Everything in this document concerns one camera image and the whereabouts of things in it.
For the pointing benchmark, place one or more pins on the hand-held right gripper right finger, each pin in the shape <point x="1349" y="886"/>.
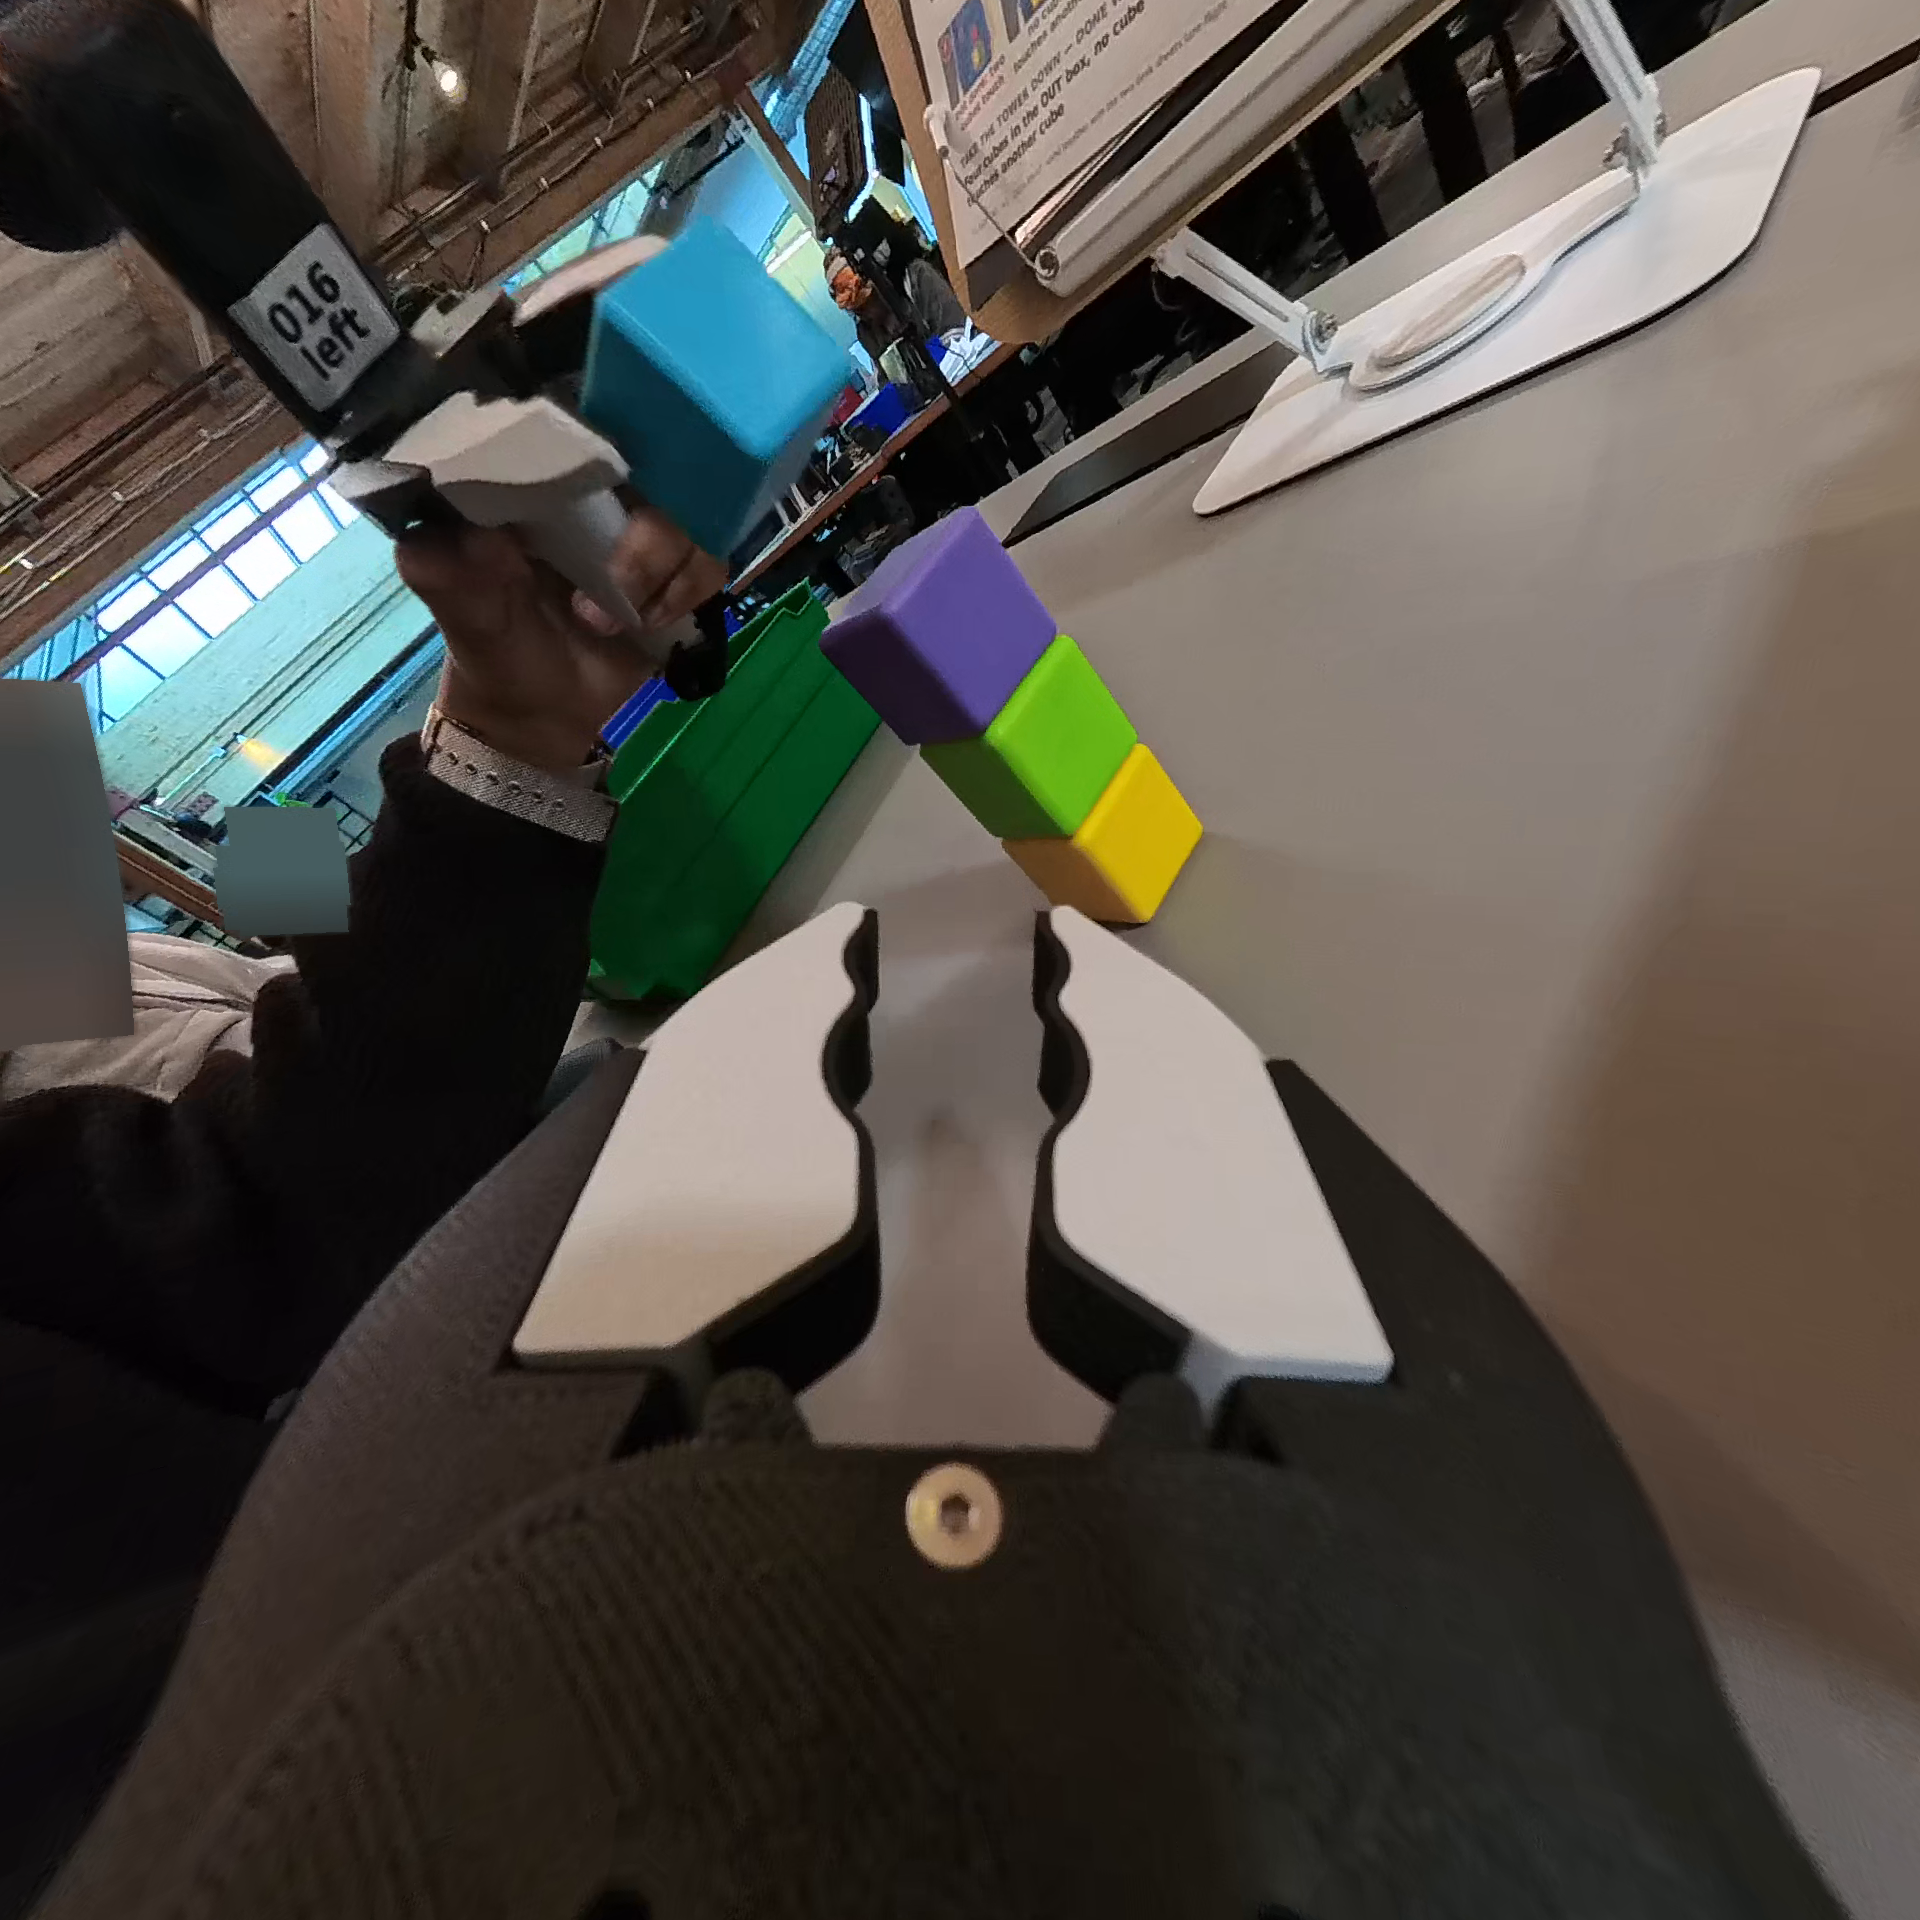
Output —
<point x="1202" y="1185"/>

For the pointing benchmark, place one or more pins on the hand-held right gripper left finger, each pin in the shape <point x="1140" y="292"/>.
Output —
<point x="720" y="1185"/>

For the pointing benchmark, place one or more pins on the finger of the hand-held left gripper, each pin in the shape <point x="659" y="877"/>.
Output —
<point x="511" y="457"/>
<point x="580" y="284"/>

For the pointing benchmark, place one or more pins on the light blue cube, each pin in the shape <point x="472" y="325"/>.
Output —
<point x="720" y="376"/>

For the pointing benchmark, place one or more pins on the yellow cube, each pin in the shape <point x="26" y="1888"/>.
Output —
<point x="1133" y="833"/>

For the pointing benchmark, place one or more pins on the green plastic bin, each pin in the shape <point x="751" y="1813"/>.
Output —
<point x="720" y="809"/>

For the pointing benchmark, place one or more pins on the purple cube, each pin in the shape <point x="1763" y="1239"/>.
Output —
<point x="944" y="630"/>

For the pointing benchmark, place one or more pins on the lime green cube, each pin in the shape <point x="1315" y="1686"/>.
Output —
<point x="1050" y="735"/>

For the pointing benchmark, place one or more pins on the person's left forearm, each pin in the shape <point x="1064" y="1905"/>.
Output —
<point x="422" y="975"/>

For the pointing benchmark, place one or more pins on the grey desk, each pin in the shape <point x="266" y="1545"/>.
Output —
<point x="1501" y="750"/>

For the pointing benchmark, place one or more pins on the blue plastic bin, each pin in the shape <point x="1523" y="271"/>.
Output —
<point x="638" y="721"/>

